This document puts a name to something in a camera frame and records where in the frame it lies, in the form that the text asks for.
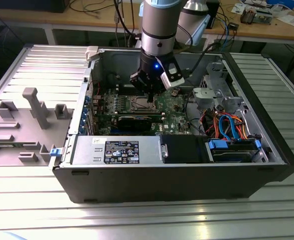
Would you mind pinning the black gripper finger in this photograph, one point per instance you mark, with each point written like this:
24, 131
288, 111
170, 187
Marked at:
153, 98
136, 80

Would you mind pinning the silver CPU chip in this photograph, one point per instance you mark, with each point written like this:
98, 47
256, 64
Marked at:
140, 103

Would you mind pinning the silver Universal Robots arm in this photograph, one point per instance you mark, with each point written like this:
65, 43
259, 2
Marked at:
156, 25

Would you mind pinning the black RAM slot bank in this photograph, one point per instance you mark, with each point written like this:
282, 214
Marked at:
123, 92
126, 113

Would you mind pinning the CPU socket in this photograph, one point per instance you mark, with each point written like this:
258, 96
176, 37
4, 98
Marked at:
136, 110

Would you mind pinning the coin cell battery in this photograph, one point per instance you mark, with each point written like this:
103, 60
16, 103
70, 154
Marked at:
174, 92

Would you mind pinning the green motherboard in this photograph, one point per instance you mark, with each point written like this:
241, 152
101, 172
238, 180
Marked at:
173, 120

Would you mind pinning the black graphics card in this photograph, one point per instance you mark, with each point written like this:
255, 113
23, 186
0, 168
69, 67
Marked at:
134, 122

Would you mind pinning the grey metal drive cage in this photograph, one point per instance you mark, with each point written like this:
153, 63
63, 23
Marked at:
207, 97

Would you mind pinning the white paper sign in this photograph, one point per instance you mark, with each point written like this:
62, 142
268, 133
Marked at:
207, 42

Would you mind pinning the hard disk in blue carrier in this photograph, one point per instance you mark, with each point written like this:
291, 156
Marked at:
217, 145

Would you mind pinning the wooden desk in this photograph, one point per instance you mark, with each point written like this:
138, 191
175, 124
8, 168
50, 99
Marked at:
86, 17

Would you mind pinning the grey power supply unit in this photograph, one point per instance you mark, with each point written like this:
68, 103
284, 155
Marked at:
86, 150

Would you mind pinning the black desktop tower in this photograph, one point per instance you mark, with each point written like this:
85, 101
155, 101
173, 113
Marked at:
214, 15

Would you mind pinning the black open PC case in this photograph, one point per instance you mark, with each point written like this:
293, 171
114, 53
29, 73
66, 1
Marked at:
161, 185

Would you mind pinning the small black adapter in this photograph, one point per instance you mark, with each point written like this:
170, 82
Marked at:
234, 26

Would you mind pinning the blue plastic clip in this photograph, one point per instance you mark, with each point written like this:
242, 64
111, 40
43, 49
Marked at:
55, 152

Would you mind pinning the metal heat sink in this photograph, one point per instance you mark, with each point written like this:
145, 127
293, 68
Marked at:
248, 16

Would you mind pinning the grey metal part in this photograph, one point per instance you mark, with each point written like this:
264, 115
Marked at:
263, 17

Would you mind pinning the grey parts rack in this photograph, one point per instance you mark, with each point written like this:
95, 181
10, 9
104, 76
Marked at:
24, 140

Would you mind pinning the black equipment box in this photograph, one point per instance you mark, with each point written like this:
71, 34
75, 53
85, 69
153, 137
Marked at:
24, 5

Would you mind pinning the blue box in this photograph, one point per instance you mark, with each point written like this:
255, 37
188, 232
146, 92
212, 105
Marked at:
282, 2

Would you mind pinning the white paper sheet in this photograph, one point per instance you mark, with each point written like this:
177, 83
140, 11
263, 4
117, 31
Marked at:
290, 19

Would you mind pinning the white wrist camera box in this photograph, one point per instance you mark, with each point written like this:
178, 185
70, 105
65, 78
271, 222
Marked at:
173, 80

